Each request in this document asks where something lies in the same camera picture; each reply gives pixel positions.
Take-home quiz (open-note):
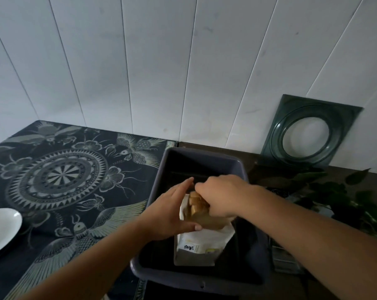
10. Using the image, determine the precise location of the person's left hand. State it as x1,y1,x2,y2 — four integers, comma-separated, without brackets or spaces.
138,177,203,242

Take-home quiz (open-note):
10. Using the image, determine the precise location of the person's right hand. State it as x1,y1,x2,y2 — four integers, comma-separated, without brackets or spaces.
195,175,265,223

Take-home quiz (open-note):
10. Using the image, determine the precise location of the white bread bag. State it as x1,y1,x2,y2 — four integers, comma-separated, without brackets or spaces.
174,194,236,267

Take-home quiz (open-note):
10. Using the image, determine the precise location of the bread slice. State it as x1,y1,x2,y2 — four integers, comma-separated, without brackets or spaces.
188,191,211,223

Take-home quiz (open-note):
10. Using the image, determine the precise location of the person's right forearm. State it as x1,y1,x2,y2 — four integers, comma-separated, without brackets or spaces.
239,186,377,300

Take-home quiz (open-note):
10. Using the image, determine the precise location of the person's left forearm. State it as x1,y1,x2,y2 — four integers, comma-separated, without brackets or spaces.
18,219,153,300

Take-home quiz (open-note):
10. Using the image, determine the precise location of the dark plastic tub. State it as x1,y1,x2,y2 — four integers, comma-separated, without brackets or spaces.
131,147,272,296

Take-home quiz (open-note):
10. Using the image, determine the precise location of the dark patterned tablecloth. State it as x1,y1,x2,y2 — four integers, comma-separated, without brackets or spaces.
0,120,178,300

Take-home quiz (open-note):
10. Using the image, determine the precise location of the green leafy plant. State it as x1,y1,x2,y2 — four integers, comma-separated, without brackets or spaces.
249,165,377,241

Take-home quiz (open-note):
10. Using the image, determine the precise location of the white plate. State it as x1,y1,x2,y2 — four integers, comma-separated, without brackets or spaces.
0,208,23,259

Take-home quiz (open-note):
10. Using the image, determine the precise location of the wire rack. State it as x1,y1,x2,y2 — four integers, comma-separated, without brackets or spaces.
270,237,306,275

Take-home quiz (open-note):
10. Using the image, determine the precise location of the green square ring frame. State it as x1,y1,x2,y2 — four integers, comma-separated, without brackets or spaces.
260,94,363,167

